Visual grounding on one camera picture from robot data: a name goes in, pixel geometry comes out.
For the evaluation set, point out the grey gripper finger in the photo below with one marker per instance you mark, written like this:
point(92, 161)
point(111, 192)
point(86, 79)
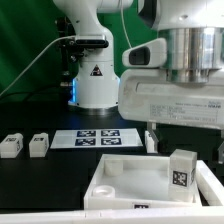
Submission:
point(221, 149)

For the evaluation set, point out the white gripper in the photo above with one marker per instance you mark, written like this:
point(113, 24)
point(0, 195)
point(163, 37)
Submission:
point(145, 95)

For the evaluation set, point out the white square tabletop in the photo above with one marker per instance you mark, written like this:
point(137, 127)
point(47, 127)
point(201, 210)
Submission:
point(131, 182)

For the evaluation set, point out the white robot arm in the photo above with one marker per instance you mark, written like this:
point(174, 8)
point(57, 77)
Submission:
point(177, 78)

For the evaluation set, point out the white L-shaped obstacle fence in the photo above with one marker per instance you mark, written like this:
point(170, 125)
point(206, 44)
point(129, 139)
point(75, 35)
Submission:
point(211, 188)

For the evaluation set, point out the white tag sheet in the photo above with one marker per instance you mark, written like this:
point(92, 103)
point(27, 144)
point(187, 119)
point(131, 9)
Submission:
point(96, 138)

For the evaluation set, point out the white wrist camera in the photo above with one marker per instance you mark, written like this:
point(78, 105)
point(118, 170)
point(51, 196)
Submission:
point(152, 54)

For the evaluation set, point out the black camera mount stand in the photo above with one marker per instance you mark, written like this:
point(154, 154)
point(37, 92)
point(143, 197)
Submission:
point(70, 53)

